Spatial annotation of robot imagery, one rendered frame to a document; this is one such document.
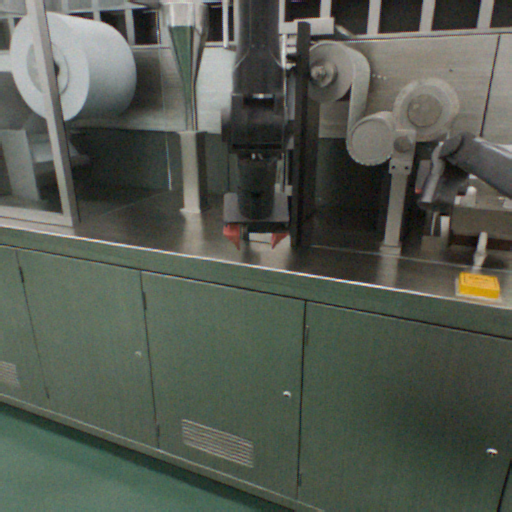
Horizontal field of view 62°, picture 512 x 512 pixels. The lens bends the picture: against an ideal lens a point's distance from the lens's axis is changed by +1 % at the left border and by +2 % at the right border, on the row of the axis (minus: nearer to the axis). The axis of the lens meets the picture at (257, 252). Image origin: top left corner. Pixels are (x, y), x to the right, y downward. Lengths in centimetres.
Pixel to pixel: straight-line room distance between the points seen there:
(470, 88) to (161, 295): 109
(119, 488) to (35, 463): 36
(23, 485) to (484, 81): 199
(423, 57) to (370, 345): 88
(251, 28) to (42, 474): 168
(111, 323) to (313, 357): 65
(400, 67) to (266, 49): 98
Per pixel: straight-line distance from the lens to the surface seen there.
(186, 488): 171
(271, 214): 66
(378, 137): 117
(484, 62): 149
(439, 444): 120
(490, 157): 78
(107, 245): 125
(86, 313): 148
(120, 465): 182
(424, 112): 113
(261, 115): 55
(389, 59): 150
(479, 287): 97
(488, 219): 116
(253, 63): 54
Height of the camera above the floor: 130
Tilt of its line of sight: 21 degrees down
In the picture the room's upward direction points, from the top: straight up
